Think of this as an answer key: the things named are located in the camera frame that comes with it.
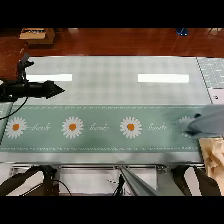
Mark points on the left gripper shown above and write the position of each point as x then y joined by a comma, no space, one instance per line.
40,90

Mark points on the light blue shirt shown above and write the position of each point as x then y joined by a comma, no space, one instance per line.
208,123

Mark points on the cardboard box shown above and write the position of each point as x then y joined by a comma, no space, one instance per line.
36,35

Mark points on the blue object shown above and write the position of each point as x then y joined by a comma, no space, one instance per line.
182,31

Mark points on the beige garment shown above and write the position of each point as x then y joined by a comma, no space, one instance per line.
215,156

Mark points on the silver frame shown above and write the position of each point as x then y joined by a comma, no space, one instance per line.
140,186

